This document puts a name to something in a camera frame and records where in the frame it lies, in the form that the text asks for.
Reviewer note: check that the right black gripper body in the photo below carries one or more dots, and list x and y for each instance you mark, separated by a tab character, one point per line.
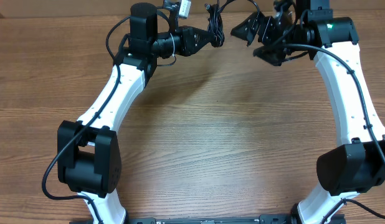
271	35

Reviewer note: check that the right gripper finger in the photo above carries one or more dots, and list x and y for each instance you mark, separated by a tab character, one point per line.
274	57
248	29

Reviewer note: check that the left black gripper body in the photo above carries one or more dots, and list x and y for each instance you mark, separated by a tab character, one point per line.
185	45

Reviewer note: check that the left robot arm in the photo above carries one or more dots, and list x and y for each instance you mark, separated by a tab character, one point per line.
88	158

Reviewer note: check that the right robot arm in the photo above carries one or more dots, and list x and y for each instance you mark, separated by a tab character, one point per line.
357	163

